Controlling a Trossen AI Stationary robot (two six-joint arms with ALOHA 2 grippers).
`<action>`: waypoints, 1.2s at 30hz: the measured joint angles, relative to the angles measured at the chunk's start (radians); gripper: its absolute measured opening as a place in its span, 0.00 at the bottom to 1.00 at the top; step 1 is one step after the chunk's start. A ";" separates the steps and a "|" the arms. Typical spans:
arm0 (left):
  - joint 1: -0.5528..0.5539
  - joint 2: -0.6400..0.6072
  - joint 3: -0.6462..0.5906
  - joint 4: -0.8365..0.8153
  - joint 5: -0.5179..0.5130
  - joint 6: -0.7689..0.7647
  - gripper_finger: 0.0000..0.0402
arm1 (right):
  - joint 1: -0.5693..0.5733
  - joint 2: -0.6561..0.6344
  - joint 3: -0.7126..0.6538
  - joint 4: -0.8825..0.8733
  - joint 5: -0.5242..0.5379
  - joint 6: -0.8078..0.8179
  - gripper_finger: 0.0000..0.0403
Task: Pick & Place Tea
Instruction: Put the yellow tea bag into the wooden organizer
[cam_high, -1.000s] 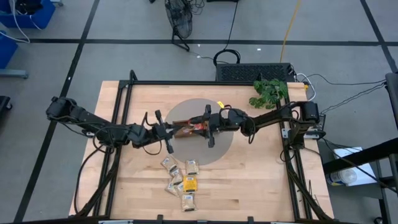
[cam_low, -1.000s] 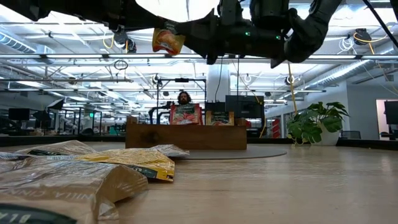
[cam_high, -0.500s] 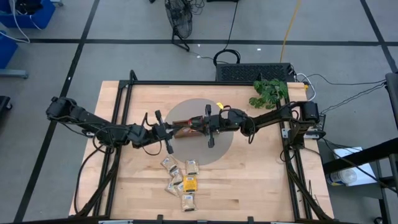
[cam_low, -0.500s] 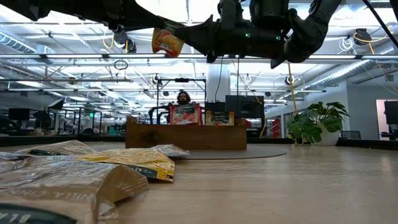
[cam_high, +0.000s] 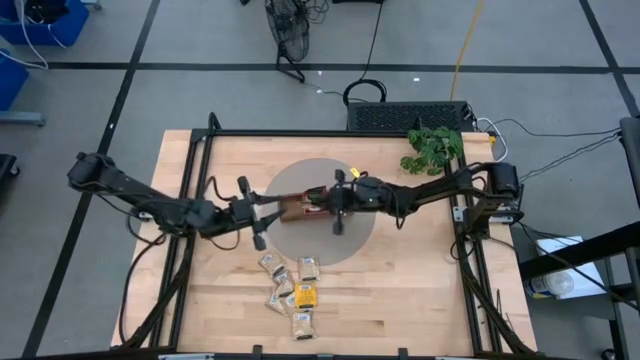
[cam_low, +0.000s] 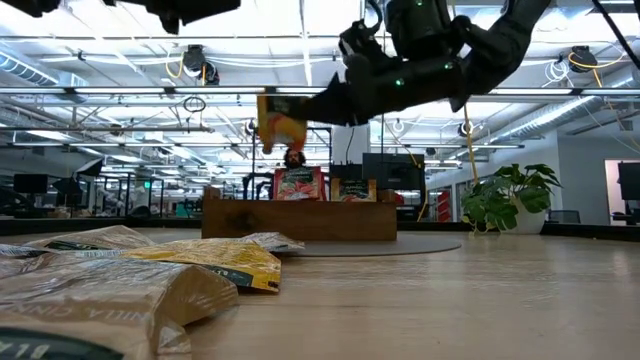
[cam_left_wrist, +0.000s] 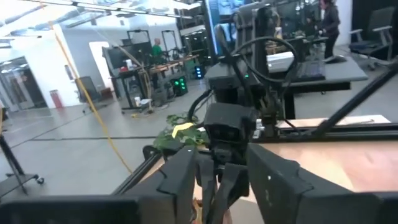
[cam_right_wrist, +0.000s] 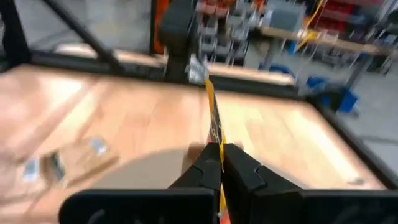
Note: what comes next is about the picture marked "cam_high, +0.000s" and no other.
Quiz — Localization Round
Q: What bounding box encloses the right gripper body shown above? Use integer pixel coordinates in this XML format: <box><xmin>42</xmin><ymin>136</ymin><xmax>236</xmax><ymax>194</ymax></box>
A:
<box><xmin>344</xmin><ymin>175</ymin><xmax>389</xmax><ymax>211</ymax></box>

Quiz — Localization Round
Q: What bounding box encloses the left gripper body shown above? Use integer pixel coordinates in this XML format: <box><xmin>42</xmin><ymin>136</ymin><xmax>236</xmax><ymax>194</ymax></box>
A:
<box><xmin>219</xmin><ymin>199</ymin><xmax>261</xmax><ymax>234</ymax></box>

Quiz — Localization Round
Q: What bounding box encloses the red strawberry tea packet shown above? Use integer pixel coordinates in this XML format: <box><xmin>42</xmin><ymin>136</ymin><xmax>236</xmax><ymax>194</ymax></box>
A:
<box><xmin>298</xmin><ymin>192</ymin><xmax>329</xmax><ymax>217</ymax></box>

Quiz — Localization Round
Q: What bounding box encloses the wooden tea box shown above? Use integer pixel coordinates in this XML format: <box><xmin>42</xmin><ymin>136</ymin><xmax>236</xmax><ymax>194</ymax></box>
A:
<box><xmin>279</xmin><ymin>192</ymin><xmax>342</xmax><ymax>224</ymax></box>

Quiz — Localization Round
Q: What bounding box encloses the yellow mango tea packet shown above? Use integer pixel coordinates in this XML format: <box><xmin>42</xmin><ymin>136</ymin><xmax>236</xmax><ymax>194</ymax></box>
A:
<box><xmin>294</xmin><ymin>281</ymin><xmax>319</xmax><ymax>310</ymax></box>

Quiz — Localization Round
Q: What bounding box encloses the grey round mat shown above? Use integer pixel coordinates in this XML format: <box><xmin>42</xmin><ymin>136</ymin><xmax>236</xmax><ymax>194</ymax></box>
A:
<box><xmin>263</xmin><ymin>158</ymin><xmax>377</xmax><ymax>267</ymax></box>

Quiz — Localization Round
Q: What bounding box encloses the green potted plant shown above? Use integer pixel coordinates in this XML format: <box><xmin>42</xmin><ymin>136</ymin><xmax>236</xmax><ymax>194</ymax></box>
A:
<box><xmin>399</xmin><ymin>126</ymin><xmax>465</xmax><ymax>177</ymax></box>

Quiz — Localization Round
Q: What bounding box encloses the black computer case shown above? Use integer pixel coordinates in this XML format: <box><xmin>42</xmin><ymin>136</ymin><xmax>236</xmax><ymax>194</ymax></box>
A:
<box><xmin>346</xmin><ymin>100</ymin><xmax>476</xmax><ymax>134</ymax></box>

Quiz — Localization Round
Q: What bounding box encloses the black floor fan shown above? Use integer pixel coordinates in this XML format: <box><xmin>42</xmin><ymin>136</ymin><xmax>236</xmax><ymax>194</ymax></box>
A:
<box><xmin>264</xmin><ymin>0</ymin><xmax>311</xmax><ymax>84</ymax></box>

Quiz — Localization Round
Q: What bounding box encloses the white round container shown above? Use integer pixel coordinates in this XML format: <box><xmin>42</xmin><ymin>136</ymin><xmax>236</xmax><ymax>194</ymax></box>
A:
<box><xmin>524</xmin><ymin>269</ymin><xmax>576</xmax><ymax>300</ymax></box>

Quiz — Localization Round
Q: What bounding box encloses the black metal rack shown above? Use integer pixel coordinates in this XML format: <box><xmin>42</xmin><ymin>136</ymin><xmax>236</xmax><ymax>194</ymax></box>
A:
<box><xmin>518</xmin><ymin>219</ymin><xmax>640</xmax><ymax>360</ymax></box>

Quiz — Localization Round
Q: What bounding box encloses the white cardboard box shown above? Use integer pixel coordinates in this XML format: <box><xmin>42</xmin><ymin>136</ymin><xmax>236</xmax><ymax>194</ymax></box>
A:
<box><xmin>534</xmin><ymin>235</ymin><xmax>609</xmax><ymax>301</ymax></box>

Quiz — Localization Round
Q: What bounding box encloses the blue plastic bin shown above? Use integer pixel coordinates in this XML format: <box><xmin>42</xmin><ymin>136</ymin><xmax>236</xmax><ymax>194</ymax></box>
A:
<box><xmin>0</xmin><ymin>49</ymin><xmax>47</xmax><ymax>127</ymax></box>
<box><xmin>0</xmin><ymin>0</ymin><xmax>91</xmax><ymax>47</ymax></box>

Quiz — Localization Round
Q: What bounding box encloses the dark grey panel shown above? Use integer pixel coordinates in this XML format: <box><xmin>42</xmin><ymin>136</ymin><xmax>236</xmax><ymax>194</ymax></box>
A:
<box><xmin>619</xmin><ymin>117</ymin><xmax>640</xmax><ymax>211</ymax></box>

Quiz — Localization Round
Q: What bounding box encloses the black aluminium table frame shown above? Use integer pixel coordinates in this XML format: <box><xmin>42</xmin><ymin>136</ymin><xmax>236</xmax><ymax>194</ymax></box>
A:
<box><xmin>110</xmin><ymin>112</ymin><xmax>541</xmax><ymax>360</ymax></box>

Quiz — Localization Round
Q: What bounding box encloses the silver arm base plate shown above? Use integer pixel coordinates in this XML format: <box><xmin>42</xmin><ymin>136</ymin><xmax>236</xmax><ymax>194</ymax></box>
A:
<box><xmin>452</xmin><ymin>204</ymin><xmax>525</xmax><ymax>225</ymax></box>

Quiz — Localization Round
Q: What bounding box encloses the black coiled cable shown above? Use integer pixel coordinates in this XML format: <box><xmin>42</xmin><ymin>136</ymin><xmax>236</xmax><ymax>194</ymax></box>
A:
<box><xmin>342</xmin><ymin>0</ymin><xmax>389</xmax><ymax>107</ymax></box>

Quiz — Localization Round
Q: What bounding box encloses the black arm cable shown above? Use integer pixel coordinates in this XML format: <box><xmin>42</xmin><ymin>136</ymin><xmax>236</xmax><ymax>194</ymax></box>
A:
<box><xmin>118</xmin><ymin>232</ymin><xmax>169</xmax><ymax>346</ymax></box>

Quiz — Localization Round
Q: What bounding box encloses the white cable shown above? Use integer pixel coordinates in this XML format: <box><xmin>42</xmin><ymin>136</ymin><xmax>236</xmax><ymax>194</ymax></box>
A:
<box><xmin>0</xmin><ymin>0</ymin><xmax>69</xmax><ymax>71</ymax></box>
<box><xmin>474</xmin><ymin>117</ymin><xmax>509</xmax><ymax>162</ymax></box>

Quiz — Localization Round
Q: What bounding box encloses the yellow cable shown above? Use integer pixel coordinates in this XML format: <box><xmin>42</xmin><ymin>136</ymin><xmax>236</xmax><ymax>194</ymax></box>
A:
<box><xmin>448</xmin><ymin>0</ymin><xmax>486</xmax><ymax>101</ymax></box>

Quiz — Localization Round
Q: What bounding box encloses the black floor cable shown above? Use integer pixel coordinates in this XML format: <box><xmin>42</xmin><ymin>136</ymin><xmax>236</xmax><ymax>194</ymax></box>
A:
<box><xmin>492</xmin><ymin>117</ymin><xmax>622</xmax><ymax>140</ymax></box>

